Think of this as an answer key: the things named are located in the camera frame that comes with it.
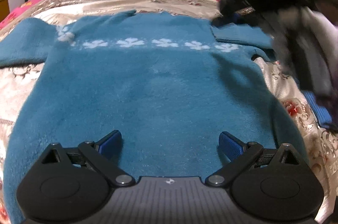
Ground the shiny floral satin quilt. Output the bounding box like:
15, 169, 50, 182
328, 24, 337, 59
0, 0, 338, 224

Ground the blue cloth strip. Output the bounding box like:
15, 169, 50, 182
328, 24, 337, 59
302, 91, 336, 130

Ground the teal fleece sweater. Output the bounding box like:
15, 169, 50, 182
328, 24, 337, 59
1, 10, 306, 223

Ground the wooden side cabinet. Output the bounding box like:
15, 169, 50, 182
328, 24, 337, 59
0, 0, 10, 22

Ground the person's grey right sleeve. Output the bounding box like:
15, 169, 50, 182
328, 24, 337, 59
263, 5, 338, 132

